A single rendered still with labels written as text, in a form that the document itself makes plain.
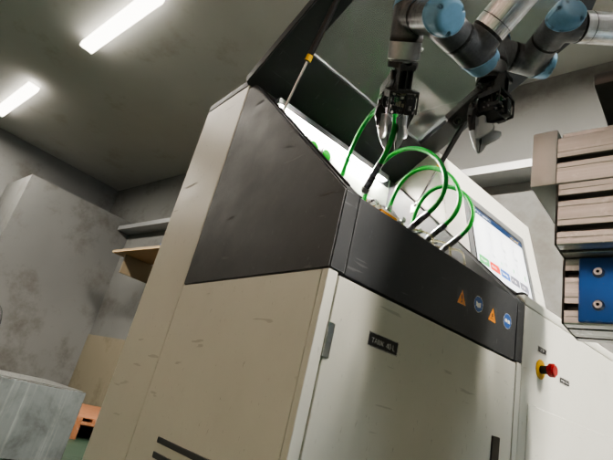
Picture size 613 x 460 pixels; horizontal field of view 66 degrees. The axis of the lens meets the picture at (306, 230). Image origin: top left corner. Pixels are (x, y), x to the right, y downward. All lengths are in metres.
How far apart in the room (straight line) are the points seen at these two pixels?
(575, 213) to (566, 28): 0.71
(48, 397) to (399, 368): 2.41
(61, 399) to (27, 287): 3.82
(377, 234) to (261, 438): 0.42
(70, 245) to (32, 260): 0.50
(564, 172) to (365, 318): 0.41
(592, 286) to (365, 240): 0.40
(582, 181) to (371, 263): 0.39
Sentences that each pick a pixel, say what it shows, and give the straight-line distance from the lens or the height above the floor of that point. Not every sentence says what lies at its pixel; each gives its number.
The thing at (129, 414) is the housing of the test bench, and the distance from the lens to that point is 1.35.
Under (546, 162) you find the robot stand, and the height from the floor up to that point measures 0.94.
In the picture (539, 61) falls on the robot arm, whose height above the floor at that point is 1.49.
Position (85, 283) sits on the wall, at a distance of 7.07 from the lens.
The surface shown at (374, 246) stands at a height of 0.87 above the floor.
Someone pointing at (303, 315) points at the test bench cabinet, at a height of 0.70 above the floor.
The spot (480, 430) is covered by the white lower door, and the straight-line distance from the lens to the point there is 1.21.
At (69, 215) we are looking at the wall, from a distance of 7.03.
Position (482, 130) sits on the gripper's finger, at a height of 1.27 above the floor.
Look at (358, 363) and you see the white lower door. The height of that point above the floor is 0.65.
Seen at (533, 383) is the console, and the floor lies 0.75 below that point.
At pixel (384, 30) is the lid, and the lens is 1.58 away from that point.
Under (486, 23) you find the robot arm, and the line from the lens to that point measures 1.15.
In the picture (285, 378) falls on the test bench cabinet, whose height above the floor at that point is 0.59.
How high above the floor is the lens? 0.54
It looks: 21 degrees up
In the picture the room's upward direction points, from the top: 14 degrees clockwise
